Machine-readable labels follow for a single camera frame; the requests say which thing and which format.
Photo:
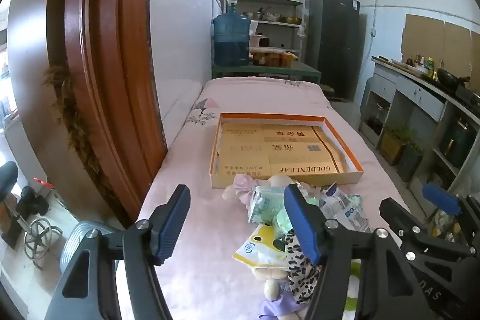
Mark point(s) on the dried plant bundle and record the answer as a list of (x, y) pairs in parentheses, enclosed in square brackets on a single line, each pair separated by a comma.
[(75, 125)]

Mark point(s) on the leopard print pouch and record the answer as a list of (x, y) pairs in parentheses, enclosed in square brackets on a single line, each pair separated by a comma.
[(300, 278)]

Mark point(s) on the black stock pot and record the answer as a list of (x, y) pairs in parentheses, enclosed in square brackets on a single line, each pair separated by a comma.
[(455, 142)]

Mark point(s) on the round wooden stool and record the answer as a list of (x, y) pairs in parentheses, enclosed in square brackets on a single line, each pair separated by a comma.
[(327, 88)]

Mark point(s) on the green tissue pack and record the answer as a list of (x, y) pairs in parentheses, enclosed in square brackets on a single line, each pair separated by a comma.
[(262, 205)]

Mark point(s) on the cardboard wall panels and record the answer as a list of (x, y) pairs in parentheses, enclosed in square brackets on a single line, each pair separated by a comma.
[(431, 39)]

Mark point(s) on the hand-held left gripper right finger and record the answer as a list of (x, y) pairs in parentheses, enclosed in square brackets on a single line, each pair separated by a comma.
[(303, 226)]

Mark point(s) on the grey kitchen counter cabinet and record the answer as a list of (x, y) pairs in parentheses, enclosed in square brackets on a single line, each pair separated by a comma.
[(412, 91)]

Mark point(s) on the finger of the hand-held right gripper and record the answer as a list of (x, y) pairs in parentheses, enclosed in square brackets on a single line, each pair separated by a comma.
[(440, 198), (401, 226)]

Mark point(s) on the white purple plastic packet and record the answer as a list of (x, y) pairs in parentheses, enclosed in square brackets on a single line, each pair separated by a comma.
[(348, 215)]

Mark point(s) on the dark grey refrigerator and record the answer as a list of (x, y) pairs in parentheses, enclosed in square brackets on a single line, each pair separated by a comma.
[(333, 42)]

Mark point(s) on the black wok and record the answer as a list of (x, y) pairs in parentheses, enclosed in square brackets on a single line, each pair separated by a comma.
[(450, 78)]

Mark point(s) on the yellow white packet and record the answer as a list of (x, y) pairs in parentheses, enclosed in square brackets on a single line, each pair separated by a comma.
[(255, 248)]

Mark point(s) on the pink lidded container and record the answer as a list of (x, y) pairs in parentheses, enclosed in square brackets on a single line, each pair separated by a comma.
[(256, 40)]

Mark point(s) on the potted plant box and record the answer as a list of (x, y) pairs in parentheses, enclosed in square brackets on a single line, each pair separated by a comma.
[(410, 164), (393, 145)]

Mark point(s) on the amber food jar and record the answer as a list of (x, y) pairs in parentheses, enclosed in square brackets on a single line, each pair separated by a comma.
[(274, 59), (260, 58), (288, 59)]

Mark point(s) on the plush bear with pink bow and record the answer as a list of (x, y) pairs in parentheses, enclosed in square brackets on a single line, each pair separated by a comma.
[(243, 188)]

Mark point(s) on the green table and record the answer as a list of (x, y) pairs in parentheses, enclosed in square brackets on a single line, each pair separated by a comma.
[(296, 69)]

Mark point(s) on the mint green sponge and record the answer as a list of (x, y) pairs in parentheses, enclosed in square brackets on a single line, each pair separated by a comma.
[(283, 222)]

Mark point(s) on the green fuzzy scrunchie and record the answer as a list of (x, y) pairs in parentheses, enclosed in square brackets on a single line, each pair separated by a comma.
[(353, 302)]

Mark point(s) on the brown wooden door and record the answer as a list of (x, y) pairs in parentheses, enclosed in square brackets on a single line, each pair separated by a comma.
[(112, 80)]

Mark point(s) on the black gas stove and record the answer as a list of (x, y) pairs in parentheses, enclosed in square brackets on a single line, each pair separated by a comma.
[(468, 93)]

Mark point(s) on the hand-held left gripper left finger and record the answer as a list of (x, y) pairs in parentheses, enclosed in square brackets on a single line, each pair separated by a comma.
[(172, 226)]

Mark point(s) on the orange rimmed cardboard box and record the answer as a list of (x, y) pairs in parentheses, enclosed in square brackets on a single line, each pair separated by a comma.
[(262, 155)]

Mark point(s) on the blue water jug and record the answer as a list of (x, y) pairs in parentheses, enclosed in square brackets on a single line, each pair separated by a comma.
[(230, 39)]

